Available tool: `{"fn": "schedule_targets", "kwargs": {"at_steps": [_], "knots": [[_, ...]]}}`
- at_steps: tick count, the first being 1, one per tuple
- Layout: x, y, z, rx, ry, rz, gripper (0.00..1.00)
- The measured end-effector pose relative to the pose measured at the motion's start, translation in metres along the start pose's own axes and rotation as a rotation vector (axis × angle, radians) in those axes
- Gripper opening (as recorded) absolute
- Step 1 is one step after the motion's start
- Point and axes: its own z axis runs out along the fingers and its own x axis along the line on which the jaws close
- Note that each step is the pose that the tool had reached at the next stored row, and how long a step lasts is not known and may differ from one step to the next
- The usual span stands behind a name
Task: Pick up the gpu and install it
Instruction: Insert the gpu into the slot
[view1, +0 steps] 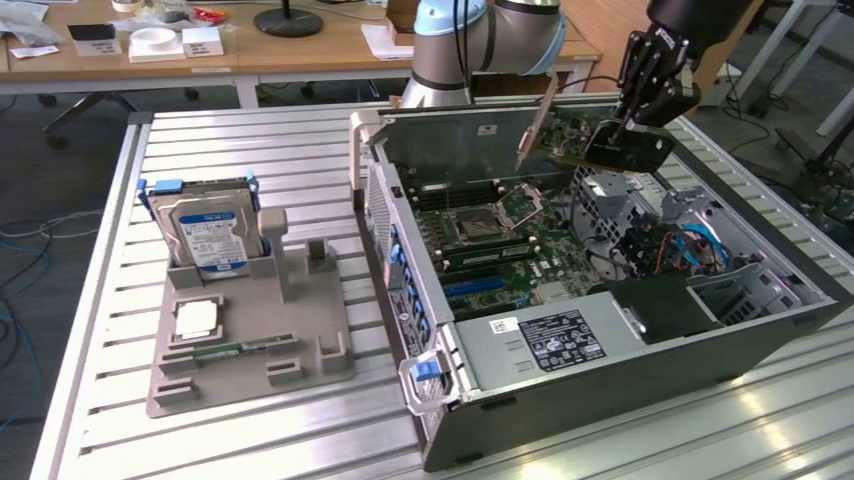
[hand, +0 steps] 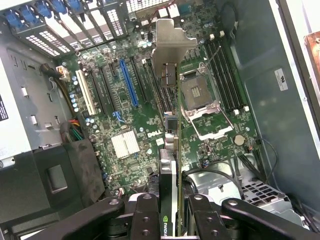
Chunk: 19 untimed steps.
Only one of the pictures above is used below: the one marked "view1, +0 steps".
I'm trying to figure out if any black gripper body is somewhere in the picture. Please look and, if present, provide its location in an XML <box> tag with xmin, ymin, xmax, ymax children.
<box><xmin>645</xmin><ymin>0</ymin><xmax>767</xmax><ymax>57</ymax></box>

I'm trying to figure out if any low-profile graphics card black shroud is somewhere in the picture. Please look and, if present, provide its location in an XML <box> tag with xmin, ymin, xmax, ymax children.
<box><xmin>514</xmin><ymin>71</ymin><xmax>677</xmax><ymax>175</ymax></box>

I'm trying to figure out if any perforated metal drive cage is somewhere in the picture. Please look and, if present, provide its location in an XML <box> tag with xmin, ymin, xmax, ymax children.
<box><xmin>573</xmin><ymin>169</ymin><xmax>671</xmax><ymax>251</ymax></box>

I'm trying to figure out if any black equipment stand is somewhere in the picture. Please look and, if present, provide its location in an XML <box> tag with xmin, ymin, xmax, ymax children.
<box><xmin>772</xmin><ymin>97</ymin><xmax>854</xmax><ymax>211</ymax></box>

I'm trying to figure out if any metal socket cover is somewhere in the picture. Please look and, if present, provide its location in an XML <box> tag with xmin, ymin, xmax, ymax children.
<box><xmin>490</xmin><ymin>181</ymin><xmax>545</xmax><ymax>222</ymax></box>

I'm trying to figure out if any green motherboard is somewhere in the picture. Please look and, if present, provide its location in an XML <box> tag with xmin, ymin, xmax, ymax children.
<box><xmin>397</xmin><ymin>164</ymin><xmax>619</xmax><ymax>322</ymax></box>

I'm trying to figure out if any CPU socket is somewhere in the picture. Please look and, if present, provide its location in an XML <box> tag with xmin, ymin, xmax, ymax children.
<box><xmin>454</xmin><ymin>203</ymin><xmax>529</xmax><ymax>240</ymax></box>

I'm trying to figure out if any small cardboard box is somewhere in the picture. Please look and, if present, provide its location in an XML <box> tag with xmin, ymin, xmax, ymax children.
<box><xmin>384</xmin><ymin>0</ymin><xmax>420</xmax><ymax>35</ymax></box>

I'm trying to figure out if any white paper stack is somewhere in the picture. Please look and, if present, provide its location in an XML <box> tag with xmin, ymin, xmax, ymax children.
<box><xmin>360</xmin><ymin>22</ymin><xmax>416</xmax><ymax>62</ymax></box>

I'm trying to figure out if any metal disk bay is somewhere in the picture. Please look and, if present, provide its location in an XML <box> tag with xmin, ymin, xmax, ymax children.
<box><xmin>684</xmin><ymin>257</ymin><xmax>805</xmax><ymax>327</ymax></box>

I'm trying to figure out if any silver finned chipset heatsink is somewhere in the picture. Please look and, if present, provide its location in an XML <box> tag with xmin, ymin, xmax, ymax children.
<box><xmin>536</xmin><ymin>281</ymin><xmax>580</xmax><ymax>305</ymax></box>

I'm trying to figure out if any wooden desk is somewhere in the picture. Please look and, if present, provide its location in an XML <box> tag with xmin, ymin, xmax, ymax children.
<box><xmin>0</xmin><ymin>0</ymin><xmax>605</xmax><ymax>96</ymax></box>

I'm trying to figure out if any black round lamp base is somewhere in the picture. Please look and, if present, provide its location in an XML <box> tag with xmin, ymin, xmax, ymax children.
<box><xmin>252</xmin><ymin>0</ymin><xmax>325</xmax><ymax>38</ymax></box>

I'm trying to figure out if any grey power supply with label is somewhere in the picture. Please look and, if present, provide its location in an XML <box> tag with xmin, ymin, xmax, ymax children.
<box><xmin>454</xmin><ymin>291</ymin><xmax>653</xmax><ymax>392</ymax></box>

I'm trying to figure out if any open dark grey PC case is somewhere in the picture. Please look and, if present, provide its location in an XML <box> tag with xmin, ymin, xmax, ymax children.
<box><xmin>346</xmin><ymin>89</ymin><xmax>854</xmax><ymax>474</ymax></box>

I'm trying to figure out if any red packet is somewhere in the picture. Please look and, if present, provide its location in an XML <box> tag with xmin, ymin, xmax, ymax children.
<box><xmin>190</xmin><ymin>6</ymin><xmax>232</xmax><ymax>27</ymax></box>

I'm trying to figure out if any white labelled box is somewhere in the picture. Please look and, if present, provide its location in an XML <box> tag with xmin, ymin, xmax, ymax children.
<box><xmin>180</xmin><ymin>26</ymin><xmax>225</xmax><ymax>59</ymax></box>

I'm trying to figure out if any grey plastic parts rack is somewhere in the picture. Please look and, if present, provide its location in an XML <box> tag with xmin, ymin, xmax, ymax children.
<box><xmin>143</xmin><ymin>207</ymin><xmax>360</xmax><ymax>420</ymax></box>

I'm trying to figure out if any plastic bag with dark contents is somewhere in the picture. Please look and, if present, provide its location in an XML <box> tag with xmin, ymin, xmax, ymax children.
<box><xmin>109</xmin><ymin>2</ymin><xmax>194</xmax><ymax>31</ymax></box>

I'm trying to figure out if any hard disk in blue caddy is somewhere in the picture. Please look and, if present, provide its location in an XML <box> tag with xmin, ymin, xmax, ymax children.
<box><xmin>135</xmin><ymin>169</ymin><xmax>273</xmax><ymax>282</ymax></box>

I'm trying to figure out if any green RAM stick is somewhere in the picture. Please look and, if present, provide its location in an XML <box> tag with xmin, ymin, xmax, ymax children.
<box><xmin>190</xmin><ymin>334</ymin><xmax>296</xmax><ymax>359</ymax></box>

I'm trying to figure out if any white box with black top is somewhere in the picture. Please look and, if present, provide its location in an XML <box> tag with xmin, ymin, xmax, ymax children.
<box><xmin>66</xmin><ymin>23</ymin><xmax>123</xmax><ymax>58</ymax></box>

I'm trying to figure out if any silver CPU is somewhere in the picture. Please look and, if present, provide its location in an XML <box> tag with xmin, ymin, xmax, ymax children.
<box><xmin>172</xmin><ymin>301</ymin><xmax>220</xmax><ymax>340</ymax></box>

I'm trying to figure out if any black chair base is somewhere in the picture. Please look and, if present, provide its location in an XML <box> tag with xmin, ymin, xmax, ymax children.
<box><xmin>37</xmin><ymin>88</ymin><xmax>201</xmax><ymax>147</ymax></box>

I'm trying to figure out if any clear plastic bag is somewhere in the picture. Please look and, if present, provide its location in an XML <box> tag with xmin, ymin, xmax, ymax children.
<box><xmin>0</xmin><ymin>1</ymin><xmax>65</xmax><ymax>47</ymax></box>

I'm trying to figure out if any white table frame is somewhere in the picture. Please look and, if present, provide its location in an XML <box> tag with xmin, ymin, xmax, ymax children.
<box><xmin>729</xmin><ymin>0</ymin><xmax>854</xmax><ymax>137</ymax></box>

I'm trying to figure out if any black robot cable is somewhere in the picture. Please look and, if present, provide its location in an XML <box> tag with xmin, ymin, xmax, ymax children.
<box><xmin>450</xmin><ymin>0</ymin><xmax>629</xmax><ymax>107</ymax></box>

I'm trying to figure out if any blue disk wire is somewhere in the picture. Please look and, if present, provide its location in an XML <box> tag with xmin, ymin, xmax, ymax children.
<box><xmin>665</xmin><ymin>224</ymin><xmax>729</xmax><ymax>275</ymax></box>

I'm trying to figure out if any white box with tape ring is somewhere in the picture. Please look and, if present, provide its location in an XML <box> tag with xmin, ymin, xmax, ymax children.
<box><xmin>126</xmin><ymin>27</ymin><xmax>188</xmax><ymax>64</ymax></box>

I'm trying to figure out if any blue floor cable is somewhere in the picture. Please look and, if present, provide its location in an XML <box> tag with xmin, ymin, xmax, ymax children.
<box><xmin>0</xmin><ymin>234</ymin><xmax>54</xmax><ymax>431</ymax></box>

